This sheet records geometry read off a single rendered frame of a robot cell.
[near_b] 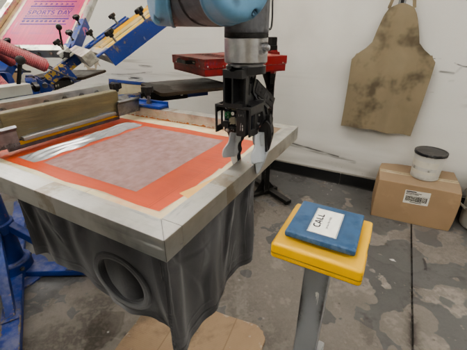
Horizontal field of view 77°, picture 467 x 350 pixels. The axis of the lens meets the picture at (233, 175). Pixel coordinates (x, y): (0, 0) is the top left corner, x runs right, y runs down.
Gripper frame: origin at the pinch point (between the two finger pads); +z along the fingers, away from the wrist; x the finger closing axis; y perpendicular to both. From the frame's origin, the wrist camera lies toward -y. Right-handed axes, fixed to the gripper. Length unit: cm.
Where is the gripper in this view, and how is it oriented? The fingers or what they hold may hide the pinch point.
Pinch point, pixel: (248, 164)
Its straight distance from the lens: 62.3
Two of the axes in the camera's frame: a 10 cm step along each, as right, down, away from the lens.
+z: 0.0, 9.0, 4.4
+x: 8.8, 2.1, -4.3
